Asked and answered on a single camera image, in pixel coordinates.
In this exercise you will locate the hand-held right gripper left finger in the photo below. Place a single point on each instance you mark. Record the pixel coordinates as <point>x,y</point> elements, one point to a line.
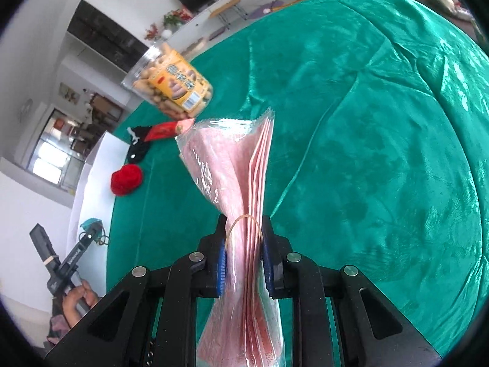
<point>220,267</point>

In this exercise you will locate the teal patterned pouch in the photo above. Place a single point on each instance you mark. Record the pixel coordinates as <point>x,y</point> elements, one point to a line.
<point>91,222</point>

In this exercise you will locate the white box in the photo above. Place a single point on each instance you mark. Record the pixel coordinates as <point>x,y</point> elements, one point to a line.
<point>95,183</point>

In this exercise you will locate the red snack packet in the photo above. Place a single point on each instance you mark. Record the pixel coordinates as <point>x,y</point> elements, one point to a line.
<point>164,130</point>

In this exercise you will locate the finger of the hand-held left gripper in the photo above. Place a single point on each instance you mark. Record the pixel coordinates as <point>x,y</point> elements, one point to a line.
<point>88,233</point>

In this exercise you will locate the clear snack jar yellow label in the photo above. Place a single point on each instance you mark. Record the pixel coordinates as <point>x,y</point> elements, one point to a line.
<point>172,82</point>

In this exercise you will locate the red flower plant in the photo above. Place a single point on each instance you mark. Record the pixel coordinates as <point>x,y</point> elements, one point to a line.
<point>175,18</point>

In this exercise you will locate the pink cloths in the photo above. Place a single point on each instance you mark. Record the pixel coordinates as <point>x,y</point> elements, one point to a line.
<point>233,168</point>

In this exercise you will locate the wooden bench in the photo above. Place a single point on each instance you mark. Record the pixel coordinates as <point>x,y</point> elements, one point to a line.
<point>229,5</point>

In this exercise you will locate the tan rubber band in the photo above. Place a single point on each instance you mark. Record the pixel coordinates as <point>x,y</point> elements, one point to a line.
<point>244,218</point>

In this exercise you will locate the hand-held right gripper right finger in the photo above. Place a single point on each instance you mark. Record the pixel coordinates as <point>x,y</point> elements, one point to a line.
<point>267,267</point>

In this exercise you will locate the black knitted sock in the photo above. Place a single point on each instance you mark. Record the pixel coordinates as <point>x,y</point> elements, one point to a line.
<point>138,145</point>

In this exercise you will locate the red yarn ball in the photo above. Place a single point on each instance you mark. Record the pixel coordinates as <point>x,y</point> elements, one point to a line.
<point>127,179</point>

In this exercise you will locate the black display cabinet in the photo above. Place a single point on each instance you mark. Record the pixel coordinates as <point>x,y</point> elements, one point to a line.
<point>107,38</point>

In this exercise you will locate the person's left hand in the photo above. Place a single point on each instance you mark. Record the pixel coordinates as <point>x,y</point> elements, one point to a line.
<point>74,306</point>

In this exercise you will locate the white television cabinet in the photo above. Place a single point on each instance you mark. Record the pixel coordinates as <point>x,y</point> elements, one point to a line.
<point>214,23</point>

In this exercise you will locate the person's left forearm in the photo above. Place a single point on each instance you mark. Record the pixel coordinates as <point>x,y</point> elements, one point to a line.
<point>59,330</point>

